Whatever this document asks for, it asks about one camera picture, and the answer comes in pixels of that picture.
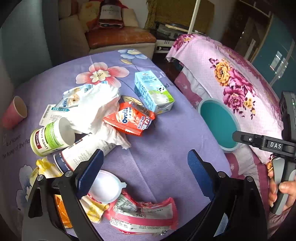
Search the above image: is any white yogurt cup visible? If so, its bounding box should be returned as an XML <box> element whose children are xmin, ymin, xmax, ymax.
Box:
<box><xmin>53</xmin><ymin>133</ymin><xmax>115</xmax><ymax>173</ymax></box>

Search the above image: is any yellow white wrapper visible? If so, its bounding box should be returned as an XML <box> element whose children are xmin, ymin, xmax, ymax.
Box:
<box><xmin>27</xmin><ymin>158</ymin><xmax>109</xmax><ymax>228</ymax></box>

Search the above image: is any green white supplement bottle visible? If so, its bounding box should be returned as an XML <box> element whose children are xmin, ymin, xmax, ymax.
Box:
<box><xmin>30</xmin><ymin>118</ymin><xmax>75</xmax><ymax>157</ymax></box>

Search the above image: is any pink white snack wrapper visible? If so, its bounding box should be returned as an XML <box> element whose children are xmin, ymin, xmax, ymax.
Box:
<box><xmin>104</xmin><ymin>189</ymin><xmax>178</xmax><ymax>235</ymax></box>

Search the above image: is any orange Ovaltine snack wrapper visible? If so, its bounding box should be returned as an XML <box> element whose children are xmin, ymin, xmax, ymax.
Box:
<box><xmin>103</xmin><ymin>101</ymin><xmax>156</xmax><ymax>136</ymax></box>

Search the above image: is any white tissue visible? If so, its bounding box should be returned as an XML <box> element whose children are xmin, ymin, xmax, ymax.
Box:
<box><xmin>67</xmin><ymin>83</ymin><xmax>131</xmax><ymax>150</ymax></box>

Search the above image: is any teal trash bin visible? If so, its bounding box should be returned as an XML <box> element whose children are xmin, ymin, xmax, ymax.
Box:
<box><xmin>197</xmin><ymin>98</ymin><xmax>240</xmax><ymax>153</ymax></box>

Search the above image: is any person's right hand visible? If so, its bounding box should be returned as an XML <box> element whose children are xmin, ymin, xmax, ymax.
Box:
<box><xmin>268</xmin><ymin>170</ymin><xmax>296</xmax><ymax>211</ymax></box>

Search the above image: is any purple floral bedsheet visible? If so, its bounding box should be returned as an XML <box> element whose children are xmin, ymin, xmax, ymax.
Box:
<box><xmin>1</xmin><ymin>51</ymin><xmax>231</xmax><ymax>235</ymax></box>

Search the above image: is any white medicine box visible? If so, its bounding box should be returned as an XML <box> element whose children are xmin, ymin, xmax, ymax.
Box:
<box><xmin>39</xmin><ymin>104</ymin><xmax>70</xmax><ymax>126</ymax></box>

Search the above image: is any blue white snack bag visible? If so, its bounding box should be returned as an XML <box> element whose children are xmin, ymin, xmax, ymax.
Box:
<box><xmin>56</xmin><ymin>84</ymin><xmax>94</xmax><ymax>108</ymax></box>

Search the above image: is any pink floral quilt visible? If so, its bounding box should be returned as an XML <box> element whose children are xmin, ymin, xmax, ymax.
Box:
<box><xmin>165</xmin><ymin>34</ymin><xmax>296</xmax><ymax>232</ymax></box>

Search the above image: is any blue milk carton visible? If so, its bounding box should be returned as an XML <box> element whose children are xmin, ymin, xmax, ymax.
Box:
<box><xmin>134</xmin><ymin>70</ymin><xmax>175</xmax><ymax>114</ymax></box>

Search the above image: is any pink paper cup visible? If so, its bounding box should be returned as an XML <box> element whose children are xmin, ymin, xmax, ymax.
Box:
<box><xmin>1</xmin><ymin>96</ymin><xmax>28</xmax><ymax>130</ymax></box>

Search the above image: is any dark wooden cabinet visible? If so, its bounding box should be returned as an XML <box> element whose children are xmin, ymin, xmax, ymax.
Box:
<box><xmin>225</xmin><ymin>1</ymin><xmax>273</xmax><ymax>61</ymax></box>

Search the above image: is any white pole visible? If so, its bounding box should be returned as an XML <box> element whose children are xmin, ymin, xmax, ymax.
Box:
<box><xmin>188</xmin><ymin>0</ymin><xmax>201</xmax><ymax>34</ymax></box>

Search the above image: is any beige sofa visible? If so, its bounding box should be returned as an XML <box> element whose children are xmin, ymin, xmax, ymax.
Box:
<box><xmin>58</xmin><ymin>1</ymin><xmax>156</xmax><ymax>59</ymax></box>

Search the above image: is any brown leather cushion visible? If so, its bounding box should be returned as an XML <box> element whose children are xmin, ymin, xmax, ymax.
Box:
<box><xmin>85</xmin><ymin>27</ymin><xmax>157</xmax><ymax>49</ymax></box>

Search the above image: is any black electronic device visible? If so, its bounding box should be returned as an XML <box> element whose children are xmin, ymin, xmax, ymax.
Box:
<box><xmin>149</xmin><ymin>22</ymin><xmax>206</xmax><ymax>54</ymax></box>

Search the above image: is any yellow patterned pillow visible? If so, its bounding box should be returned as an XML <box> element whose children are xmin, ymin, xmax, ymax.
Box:
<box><xmin>78</xmin><ymin>1</ymin><xmax>100</xmax><ymax>32</ymax></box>

